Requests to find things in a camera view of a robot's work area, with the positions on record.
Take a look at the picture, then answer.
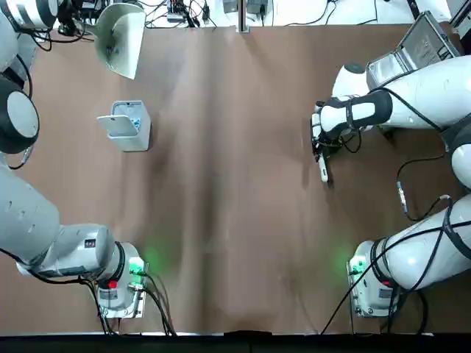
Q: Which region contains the grey plastic dustpan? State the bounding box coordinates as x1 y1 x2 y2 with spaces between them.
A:
93 2 146 81

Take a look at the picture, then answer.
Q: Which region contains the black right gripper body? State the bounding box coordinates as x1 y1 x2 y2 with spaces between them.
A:
318 123 345 150

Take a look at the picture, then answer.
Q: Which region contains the arm cable silver connector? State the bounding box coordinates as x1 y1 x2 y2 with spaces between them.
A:
395 152 459 221
6 145 35 171

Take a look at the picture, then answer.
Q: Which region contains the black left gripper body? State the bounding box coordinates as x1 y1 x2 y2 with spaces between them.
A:
54 0 82 29

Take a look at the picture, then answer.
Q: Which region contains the left arm cable silver connector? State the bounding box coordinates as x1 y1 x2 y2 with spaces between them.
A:
6 145 35 171

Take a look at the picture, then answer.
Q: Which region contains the open aluminium case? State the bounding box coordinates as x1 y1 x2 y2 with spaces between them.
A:
365 10 464 95

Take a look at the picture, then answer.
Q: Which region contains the white hand brush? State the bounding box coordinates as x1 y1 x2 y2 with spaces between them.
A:
311 109 331 184

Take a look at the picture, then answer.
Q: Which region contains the white trash can with lid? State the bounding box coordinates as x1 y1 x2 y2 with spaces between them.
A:
96 99 152 153

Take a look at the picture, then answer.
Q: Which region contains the right arm cable silver connector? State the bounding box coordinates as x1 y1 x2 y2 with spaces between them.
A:
395 152 459 221

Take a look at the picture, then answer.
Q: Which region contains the dark grey box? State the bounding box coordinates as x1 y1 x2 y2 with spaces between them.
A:
245 0 272 16

